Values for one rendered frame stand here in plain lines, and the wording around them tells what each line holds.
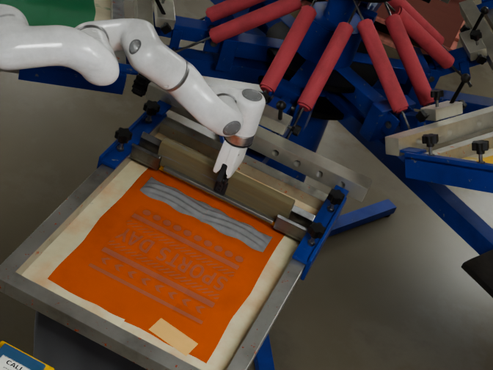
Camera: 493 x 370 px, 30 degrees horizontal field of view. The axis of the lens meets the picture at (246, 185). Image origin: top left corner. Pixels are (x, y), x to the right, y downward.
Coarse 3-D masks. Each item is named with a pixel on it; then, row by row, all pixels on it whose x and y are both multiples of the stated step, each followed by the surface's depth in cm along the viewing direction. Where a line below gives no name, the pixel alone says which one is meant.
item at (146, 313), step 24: (240, 216) 241; (216, 240) 232; (240, 240) 234; (264, 264) 230; (240, 288) 221; (144, 312) 208; (168, 312) 209; (216, 312) 213; (192, 336) 206; (216, 336) 208
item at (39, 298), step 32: (160, 128) 258; (128, 160) 244; (256, 160) 255; (96, 192) 231; (288, 192) 252; (320, 192) 252; (64, 224) 218; (32, 256) 208; (0, 288) 201; (32, 288) 200; (288, 288) 221; (64, 320) 198; (96, 320) 198; (256, 320) 210; (128, 352) 195; (160, 352) 196; (256, 352) 204
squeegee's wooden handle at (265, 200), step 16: (160, 144) 240; (176, 144) 240; (176, 160) 240; (192, 160) 238; (208, 160) 238; (192, 176) 241; (208, 176) 239; (224, 176) 237; (240, 176) 237; (240, 192) 238; (256, 192) 236; (272, 192) 235; (256, 208) 238; (272, 208) 236; (288, 208) 234
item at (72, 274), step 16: (144, 176) 243; (160, 176) 245; (128, 192) 237; (192, 192) 243; (112, 208) 230; (128, 208) 232; (160, 208) 235; (96, 224) 225; (112, 224) 226; (192, 224) 234; (96, 240) 221; (80, 256) 215; (64, 272) 210; (80, 272) 211; (96, 272) 213; (64, 288) 207; (80, 288) 208; (96, 288) 209; (112, 288) 211; (96, 304) 206; (112, 304) 207; (128, 304) 208
